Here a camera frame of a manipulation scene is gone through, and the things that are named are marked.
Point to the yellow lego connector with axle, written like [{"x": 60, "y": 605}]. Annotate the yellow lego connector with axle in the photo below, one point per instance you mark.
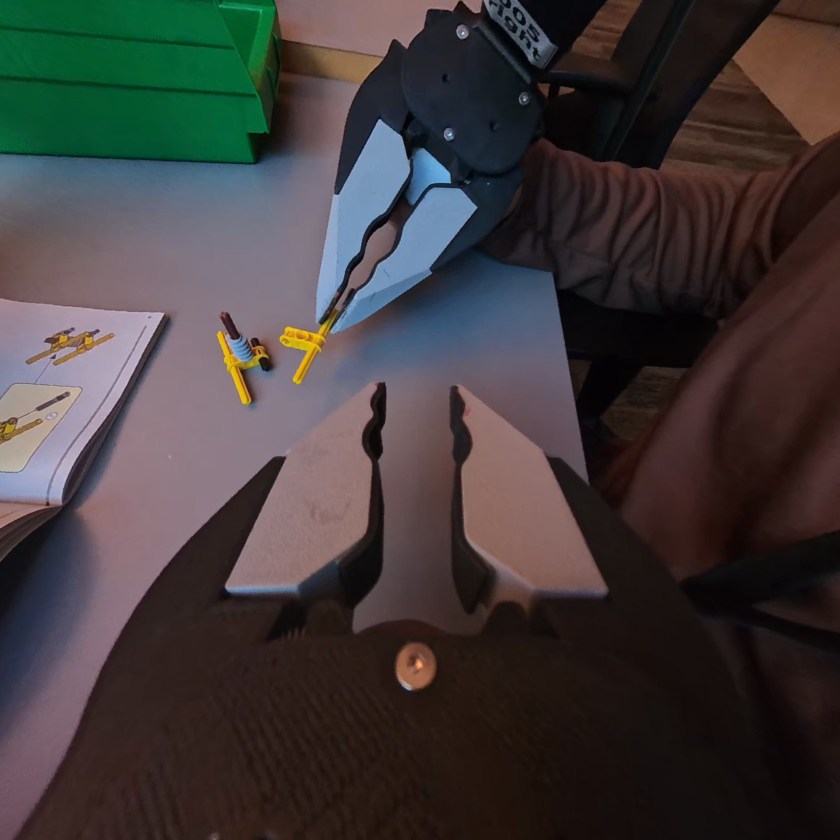
[{"x": 305, "y": 344}]

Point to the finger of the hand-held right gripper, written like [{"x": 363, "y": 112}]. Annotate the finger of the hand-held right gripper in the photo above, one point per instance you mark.
[
  {"x": 364, "y": 190},
  {"x": 426, "y": 236}
]

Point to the person's right forearm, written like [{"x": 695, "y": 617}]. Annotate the person's right forearm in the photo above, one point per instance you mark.
[{"x": 623, "y": 216}]

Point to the black chair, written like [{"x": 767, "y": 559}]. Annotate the black chair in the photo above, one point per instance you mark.
[{"x": 643, "y": 341}]

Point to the pale cardboard sheet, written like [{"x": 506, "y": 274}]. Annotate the pale cardboard sheet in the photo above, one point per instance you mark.
[{"x": 797, "y": 85}]

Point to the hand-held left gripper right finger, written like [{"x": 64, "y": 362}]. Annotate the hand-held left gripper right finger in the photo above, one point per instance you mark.
[{"x": 518, "y": 518}]

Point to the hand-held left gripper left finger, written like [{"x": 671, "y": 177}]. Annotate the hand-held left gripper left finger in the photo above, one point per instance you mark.
[{"x": 305, "y": 505}]

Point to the yellow lego assembly with grey worm gear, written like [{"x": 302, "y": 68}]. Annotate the yellow lego assembly with grey worm gear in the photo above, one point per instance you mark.
[{"x": 241, "y": 351}]

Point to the open instruction booklet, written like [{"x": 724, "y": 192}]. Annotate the open instruction booklet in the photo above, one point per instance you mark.
[{"x": 65, "y": 407}]

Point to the green plastic storage bin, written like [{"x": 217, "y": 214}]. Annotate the green plastic storage bin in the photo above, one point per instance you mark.
[{"x": 124, "y": 92}]

